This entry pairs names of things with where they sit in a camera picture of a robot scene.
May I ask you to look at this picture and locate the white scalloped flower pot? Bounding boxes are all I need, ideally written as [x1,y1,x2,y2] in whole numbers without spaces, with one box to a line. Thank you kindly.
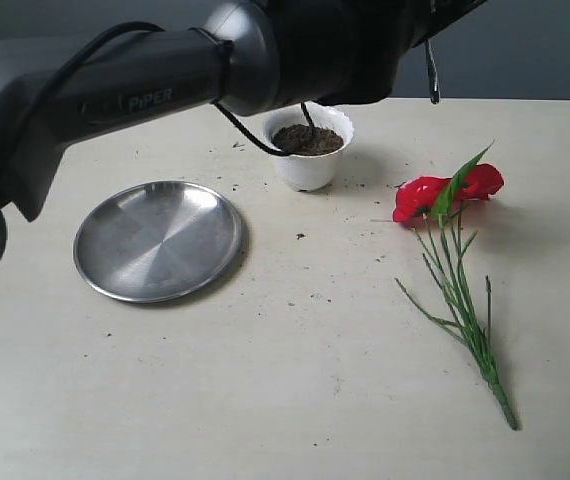
[263,102,354,192]

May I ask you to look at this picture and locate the stainless steel spork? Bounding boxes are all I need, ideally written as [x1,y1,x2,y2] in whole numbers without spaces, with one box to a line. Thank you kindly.
[424,39,441,105]

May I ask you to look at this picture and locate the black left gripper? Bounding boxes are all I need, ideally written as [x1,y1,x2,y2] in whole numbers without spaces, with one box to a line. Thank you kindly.
[400,0,486,48]

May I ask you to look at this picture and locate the dark brown potting soil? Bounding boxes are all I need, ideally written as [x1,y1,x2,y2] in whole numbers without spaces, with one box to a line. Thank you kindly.
[272,124,344,156]

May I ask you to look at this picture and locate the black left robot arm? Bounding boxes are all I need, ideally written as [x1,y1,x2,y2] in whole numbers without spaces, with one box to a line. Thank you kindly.
[0,1,476,260]

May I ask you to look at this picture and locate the red artificial flower with stems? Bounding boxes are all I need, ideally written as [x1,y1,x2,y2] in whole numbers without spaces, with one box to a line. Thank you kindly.
[391,149,521,431]

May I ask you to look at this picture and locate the round stainless steel plate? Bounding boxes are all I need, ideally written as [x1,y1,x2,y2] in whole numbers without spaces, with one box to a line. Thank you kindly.
[73,180,244,304]

